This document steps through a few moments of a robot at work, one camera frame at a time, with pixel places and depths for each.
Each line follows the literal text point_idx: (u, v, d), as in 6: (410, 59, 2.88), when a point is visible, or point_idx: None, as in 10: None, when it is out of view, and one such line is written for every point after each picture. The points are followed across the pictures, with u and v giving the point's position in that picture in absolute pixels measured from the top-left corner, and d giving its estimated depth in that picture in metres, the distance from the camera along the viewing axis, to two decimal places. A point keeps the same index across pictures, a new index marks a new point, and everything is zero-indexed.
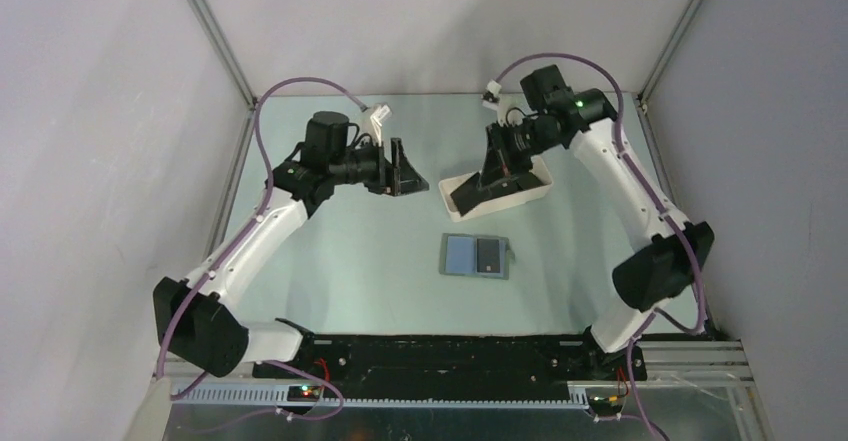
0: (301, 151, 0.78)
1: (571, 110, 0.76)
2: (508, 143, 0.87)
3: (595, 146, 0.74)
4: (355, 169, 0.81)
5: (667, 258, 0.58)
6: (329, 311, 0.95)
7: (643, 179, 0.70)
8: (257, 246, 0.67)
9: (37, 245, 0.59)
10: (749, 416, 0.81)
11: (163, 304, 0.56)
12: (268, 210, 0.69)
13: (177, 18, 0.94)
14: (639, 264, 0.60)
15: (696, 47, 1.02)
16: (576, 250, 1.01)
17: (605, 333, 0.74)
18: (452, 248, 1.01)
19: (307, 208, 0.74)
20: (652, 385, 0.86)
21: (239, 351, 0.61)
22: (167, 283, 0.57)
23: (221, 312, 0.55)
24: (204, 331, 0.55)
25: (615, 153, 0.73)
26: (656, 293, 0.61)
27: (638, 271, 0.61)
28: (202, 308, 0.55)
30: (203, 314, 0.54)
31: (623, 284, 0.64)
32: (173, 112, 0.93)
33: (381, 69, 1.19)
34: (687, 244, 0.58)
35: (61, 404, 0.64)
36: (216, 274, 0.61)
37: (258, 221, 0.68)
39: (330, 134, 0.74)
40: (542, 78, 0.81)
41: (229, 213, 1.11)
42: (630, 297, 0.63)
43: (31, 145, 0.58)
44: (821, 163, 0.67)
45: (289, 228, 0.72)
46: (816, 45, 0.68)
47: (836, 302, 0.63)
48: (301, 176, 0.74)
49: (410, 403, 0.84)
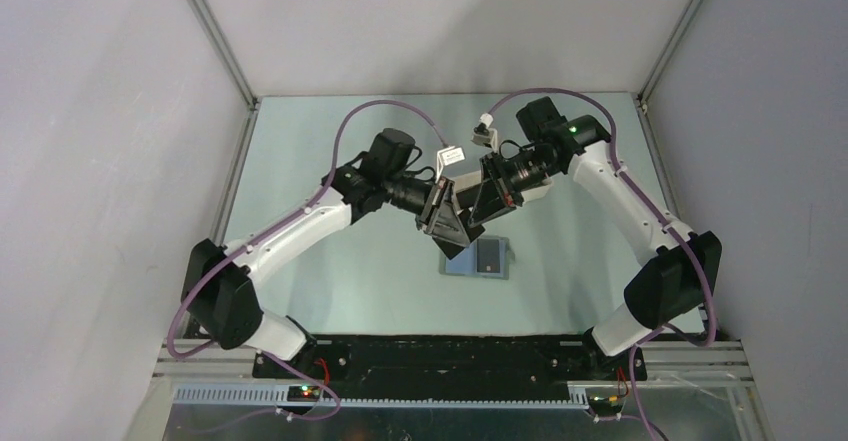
0: (363, 160, 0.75)
1: (565, 136, 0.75)
2: (508, 171, 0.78)
3: (592, 166, 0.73)
4: (402, 195, 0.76)
5: (675, 272, 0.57)
6: (329, 311, 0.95)
7: (640, 192, 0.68)
8: (297, 236, 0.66)
9: (37, 246, 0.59)
10: (749, 416, 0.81)
11: (197, 264, 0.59)
12: (316, 204, 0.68)
13: (177, 18, 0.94)
14: (648, 279, 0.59)
15: (696, 47, 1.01)
16: (576, 251, 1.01)
17: (606, 339, 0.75)
18: None
19: (350, 216, 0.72)
20: (652, 385, 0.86)
21: (247, 333, 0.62)
22: (207, 245, 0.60)
23: (245, 287, 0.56)
24: (225, 302, 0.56)
25: (612, 172, 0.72)
26: (669, 310, 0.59)
27: (648, 288, 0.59)
28: (229, 279, 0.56)
30: (227, 286, 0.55)
31: (635, 299, 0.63)
32: (172, 113, 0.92)
33: (381, 69, 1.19)
34: (693, 256, 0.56)
35: (61, 405, 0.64)
36: (252, 251, 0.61)
37: (305, 212, 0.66)
39: (397, 149, 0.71)
40: (534, 108, 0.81)
41: (228, 213, 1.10)
42: (643, 314, 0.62)
43: (31, 145, 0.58)
44: (822, 164, 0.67)
45: (330, 229, 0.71)
46: (817, 46, 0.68)
47: (837, 303, 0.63)
48: (356, 183, 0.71)
49: (410, 403, 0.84)
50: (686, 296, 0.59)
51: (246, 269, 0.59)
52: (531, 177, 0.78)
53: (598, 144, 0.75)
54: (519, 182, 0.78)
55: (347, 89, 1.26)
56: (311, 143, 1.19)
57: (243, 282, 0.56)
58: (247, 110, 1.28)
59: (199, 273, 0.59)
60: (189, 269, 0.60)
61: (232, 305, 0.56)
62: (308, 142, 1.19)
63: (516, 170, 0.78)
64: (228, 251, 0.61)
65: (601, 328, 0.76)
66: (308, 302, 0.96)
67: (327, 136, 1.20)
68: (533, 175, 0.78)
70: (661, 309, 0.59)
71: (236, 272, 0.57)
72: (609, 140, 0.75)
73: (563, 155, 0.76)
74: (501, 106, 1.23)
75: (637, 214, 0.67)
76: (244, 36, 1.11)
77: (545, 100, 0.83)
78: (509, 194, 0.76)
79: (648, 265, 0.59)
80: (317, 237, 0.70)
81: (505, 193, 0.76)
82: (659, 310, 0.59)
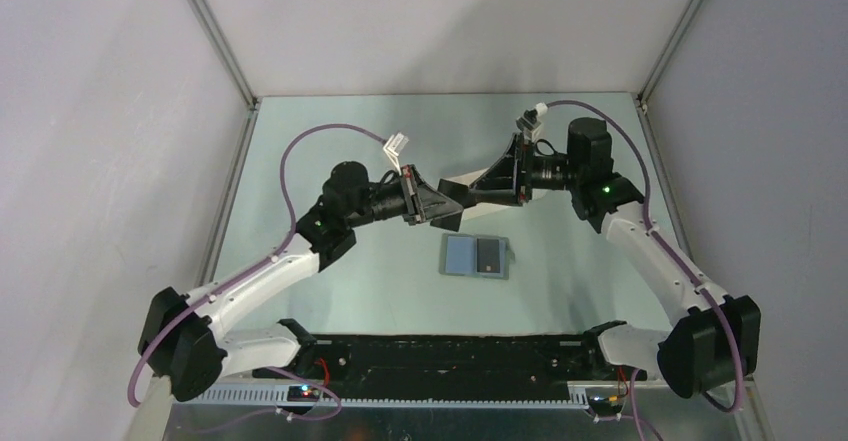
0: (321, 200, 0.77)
1: (599, 196, 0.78)
2: (537, 167, 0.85)
3: (624, 224, 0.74)
4: (381, 208, 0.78)
5: (707, 335, 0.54)
6: (329, 311, 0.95)
7: (673, 253, 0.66)
8: (264, 284, 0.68)
9: (37, 246, 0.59)
10: (749, 417, 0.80)
11: (156, 316, 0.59)
12: (283, 253, 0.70)
13: (177, 18, 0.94)
14: (680, 342, 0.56)
15: (696, 48, 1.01)
16: (576, 250, 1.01)
17: (614, 349, 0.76)
18: (451, 248, 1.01)
19: (316, 264, 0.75)
20: (653, 385, 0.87)
21: (207, 380, 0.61)
22: (169, 295, 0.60)
23: (205, 337, 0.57)
24: (182, 354, 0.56)
25: (643, 231, 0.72)
26: (706, 382, 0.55)
27: (681, 352, 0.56)
28: (189, 330, 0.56)
30: (187, 337, 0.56)
31: (666, 366, 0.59)
32: (172, 112, 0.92)
33: (381, 69, 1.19)
34: (724, 319, 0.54)
35: (59, 406, 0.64)
36: (216, 301, 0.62)
37: (272, 262, 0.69)
39: (350, 193, 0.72)
40: (595, 153, 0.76)
41: (228, 212, 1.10)
42: (675, 383, 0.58)
43: (32, 145, 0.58)
44: (821, 163, 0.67)
45: (297, 275, 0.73)
46: (815, 46, 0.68)
47: (836, 302, 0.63)
48: (322, 234, 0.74)
49: (411, 403, 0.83)
50: (724, 367, 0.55)
51: (207, 320, 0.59)
52: (552, 180, 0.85)
53: (632, 203, 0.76)
54: (539, 183, 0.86)
55: (347, 89, 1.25)
56: (311, 143, 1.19)
57: (202, 334, 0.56)
58: (247, 110, 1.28)
59: (158, 324, 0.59)
60: (147, 318, 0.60)
61: (190, 356, 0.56)
62: (310, 142, 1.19)
63: (542, 170, 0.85)
64: (190, 301, 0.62)
65: (612, 338, 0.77)
66: (308, 302, 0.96)
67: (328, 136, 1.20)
68: (554, 181, 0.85)
70: (696, 379, 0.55)
71: (196, 323, 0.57)
72: (642, 201, 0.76)
73: (593, 214, 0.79)
74: (501, 107, 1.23)
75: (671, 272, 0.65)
76: (244, 36, 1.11)
77: (607, 138, 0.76)
78: (523, 191, 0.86)
79: (680, 327, 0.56)
80: (283, 285, 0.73)
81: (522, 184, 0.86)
82: (695, 381, 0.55)
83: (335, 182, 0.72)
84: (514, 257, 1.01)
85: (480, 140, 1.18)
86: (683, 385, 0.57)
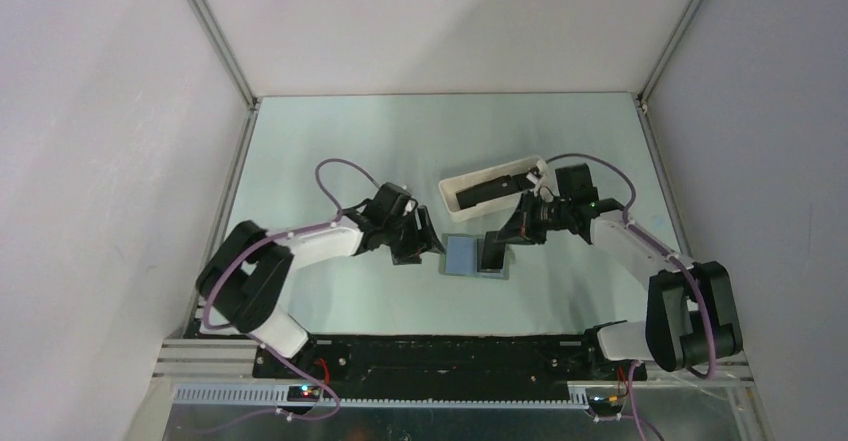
0: (366, 206, 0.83)
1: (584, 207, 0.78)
2: (535, 208, 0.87)
3: (605, 224, 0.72)
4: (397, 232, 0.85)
5: (674, 294, 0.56)
6: (330, 312, 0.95)
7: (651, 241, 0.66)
8: (320, 244, 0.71)
9: (37, 246, 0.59)
10: (750, 417, 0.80)
11: (236, 244, 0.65)
12: (342, 218, 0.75)
13: (177, 17, 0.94)
14: (653, 306, 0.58)
15: (696, 47, 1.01)
16: (577, 253, 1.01)
17: (610, 342, 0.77)
18: (452, 248, 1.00)
19: (358, 244, 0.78)
20: (653, 385, 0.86)
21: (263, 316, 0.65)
22: (248, 227, 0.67)
23: (281, 266, 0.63)
24: (262, 271, 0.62)
25: (622, 225, 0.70)
26: (687, 351, 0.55)
27: (658, 317, 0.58)
28: (271, 254, 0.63)
30: (270, 260, 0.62)
31: (650, 341, 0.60)
32: (172, 112, 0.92)
33: (381, 69, 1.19)
34: (689, 277, 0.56)
35: (60, 405, 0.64)
36: (290, 239, 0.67)
37: (332, 225, 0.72)
39: (404, 197, 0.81)
40: (568, 174, 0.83)
41: (229, 213, 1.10)
42: (659, 357, 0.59)
43: (31, 144, 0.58)
44: (822, 163, 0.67)
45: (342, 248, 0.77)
46: (818, 45, 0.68)
47: (837, 303, 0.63)
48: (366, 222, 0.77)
49: (410, 403, 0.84)
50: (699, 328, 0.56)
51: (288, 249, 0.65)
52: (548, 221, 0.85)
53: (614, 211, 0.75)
54: (541, 222, 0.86)
55: (347, 89, 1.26)
56: (311, 143, 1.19)
57: (284, 254, 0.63)
58: (247, 110, 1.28)
59: (237, 250, 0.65)
60: (221, 246, 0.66)
61: (266, 282, 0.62)
62: (317, 180, 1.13)
63: (539, 211, 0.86)
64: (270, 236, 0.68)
65: (608, 330, 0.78)
66: (309, 301, 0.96)
67: (336, 173, 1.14)
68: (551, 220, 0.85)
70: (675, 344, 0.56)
71: (277, 248, 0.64)
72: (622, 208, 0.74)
73: (582, 225, 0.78)
74: (501, 107, 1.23)
75: (639, 250, 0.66)
76: (244, 36, 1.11)
77: (585, 169, 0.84)
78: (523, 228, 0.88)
79: (650, 290, 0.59)
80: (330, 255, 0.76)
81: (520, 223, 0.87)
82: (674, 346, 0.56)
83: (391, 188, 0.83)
84: (514, 256, 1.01)
85: (481, 141, 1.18)
86: (667, 355, 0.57)
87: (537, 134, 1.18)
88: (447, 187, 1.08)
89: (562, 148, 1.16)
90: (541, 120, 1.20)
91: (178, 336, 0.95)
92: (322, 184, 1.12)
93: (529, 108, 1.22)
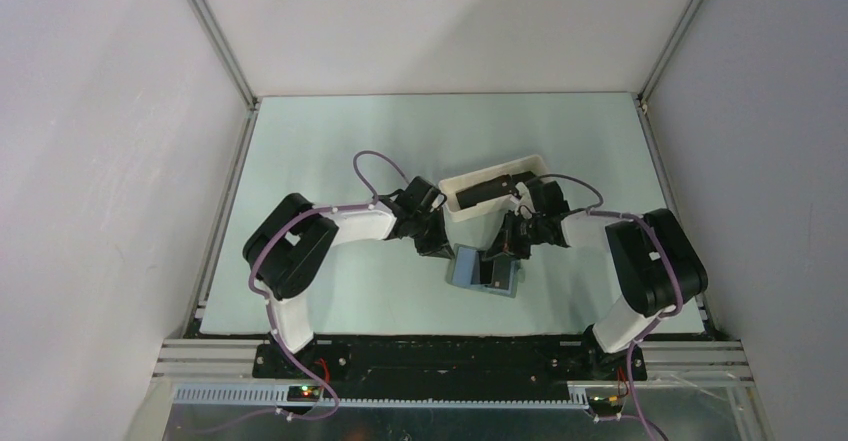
0: (398, 195, 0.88)
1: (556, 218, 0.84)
2: (516, 227, 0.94)
3: (572, 218, 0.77)
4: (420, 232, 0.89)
5: (631, 241, 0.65)
6: (330, 311, 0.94)
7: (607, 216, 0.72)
8: (358, 224, 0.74)
9: (35, 245, 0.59)
10: (749, 417, 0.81)
11: (283, 214, 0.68)
12: (379, 203, 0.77)
13: (176, 16, 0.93)
14: (619, 255, 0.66)
15: (696, 46, 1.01)
16: (576, 252, 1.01)
17: (605, 335, 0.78)
18: (461, 262, 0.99)
19: (390, 230, 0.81)
20: (652, 385, 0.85)
21: (304, 282, 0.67)
22: (296, 198, 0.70)
23: (324, 239, 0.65)
24: (309, 239, 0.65)
25: (585, 213, 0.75)
26: (657, 291, 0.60)
27: (624, 264, 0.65)
28: (317, 225, 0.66)
30: (316, 230, 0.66)
31: (626, 292, 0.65)
32: (172, 111, 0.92)
33: (381, 69, 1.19)
34: (643, 225, 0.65)
35: (59, 409, 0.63)
36: (335, 214, 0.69)
37: (370, 207, 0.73)
39: (433, 191, 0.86)
40: (541, 192, 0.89)
41: (229, 212, 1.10)
42: (637, 303, 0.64)
43: (30, 144, 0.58)
44: (823, 163, 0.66)
45: (377, 229, 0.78)
46: (818, 46, 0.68)
47: (837, 303, 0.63)
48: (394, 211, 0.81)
49: (410, 403, 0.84)
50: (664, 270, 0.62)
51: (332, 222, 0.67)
52: (530, 235, 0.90)
53: (578, 214, 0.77)
54: (522, 236, 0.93)
55: (347, 89, 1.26)
56: (311, 142, 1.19)
57: (328, 228, 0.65)
58: (247, 110, 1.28)
59: (283, 218, 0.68)
60: (270, 216, 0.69)
61: (309, 249, 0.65)
62: (319, 178, 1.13)
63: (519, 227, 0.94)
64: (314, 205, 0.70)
65: (602, 324, 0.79)
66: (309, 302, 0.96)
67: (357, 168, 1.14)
68: (529, 235, 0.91)
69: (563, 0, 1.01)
70: (643, 285, 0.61)
71: (323, 220, 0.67)
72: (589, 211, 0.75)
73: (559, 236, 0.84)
74: (502, 107, 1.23)
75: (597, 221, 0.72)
76: (244, 36, 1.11)
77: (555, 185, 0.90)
78: (507, 243, 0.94)
79: (611, 241, 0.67)
80: (367, 231, 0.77)
81: (503, 240, 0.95)
82: (643, 288, 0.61)
83: (418, 185, 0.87)
84: (523, 275, 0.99)
85: (481, 140, 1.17)
86: (641, 300, 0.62)
87: (536, 133, 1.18)
88: (447, 186, 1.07)
89: (562, 149, 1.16)
90: (542, 120, 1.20)
91: (178, 336, 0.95)
92: (322, 184, 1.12)
93: (529, 107, 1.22)
